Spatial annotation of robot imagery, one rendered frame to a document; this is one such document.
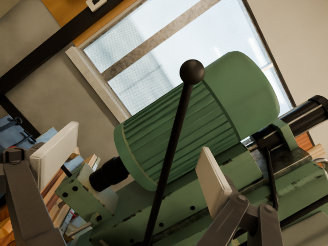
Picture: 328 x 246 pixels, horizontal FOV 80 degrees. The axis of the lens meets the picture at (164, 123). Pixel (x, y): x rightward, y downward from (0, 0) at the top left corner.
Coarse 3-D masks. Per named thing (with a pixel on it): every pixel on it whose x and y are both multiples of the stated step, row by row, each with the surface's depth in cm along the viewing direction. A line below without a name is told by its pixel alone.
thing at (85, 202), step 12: (84, 168) 49; (72, 180) 45; (84, 180) 46; (60, 192) 45; (72, 192) 46; (84, 192) 46; (96, 192) 47; (108, 192) 52; (72, 204) 47; (84, 204) 47; (96, 204) 47; (108, 204) 49; (84, 216) 48; (108, 216) 48
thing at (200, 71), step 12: (192, 60) 26; (180, 72) 26; (192, 72) 25; (204, 72) 26; (192, 84) 27; (180, 108) 28; (180, 120) 29; (180, 132) 30; (168, 144) 30; (168, 156) 31; (168, 168) 31; (156, 192) 33; (156, 204) 34; (156, 216) 35; (144, 240) 37
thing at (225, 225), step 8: (232, 200) 14; (240, 200) 14; (248, 200) 14; (224, 208) 13; (232, 208) 13; (240, 208) 13; (224, 216) 12; (232, 216) 12; (240, 216) 13; (216, 224) 12; (224, 224) 12; (232, 224) 12; (208, 232) 11; (216, 232) 11; (224, 232) 11; (232, 232) 11; (200, 240) 10; (208, 240) 10; (216, 240) 10; (224, 240) 11
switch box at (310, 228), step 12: (312, 216) 40; (324, 216) 39; (288, 228) 41; (300, 228) 40; (312, 228) 39; (324, 228) 38; (288, 240) 40; (300, 240) 38; (312, 240) 37; (324, 240) 36
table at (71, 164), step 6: (48, 132) 70; (54, 132) 72; (36, 138) 68; (42, 138) 66; (48, 138) 68; (78, 156) 77; (66, 162) 69; (72, 162) 72; (78, 162) 75; (72, 168) 70
